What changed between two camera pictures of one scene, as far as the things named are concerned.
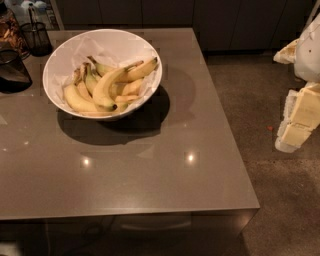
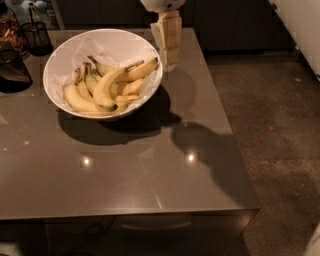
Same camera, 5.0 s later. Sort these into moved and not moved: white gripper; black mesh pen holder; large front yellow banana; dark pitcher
Moved: white gripper
Not moved: large front yellow banana; dark pitcher; black mesh pen holder
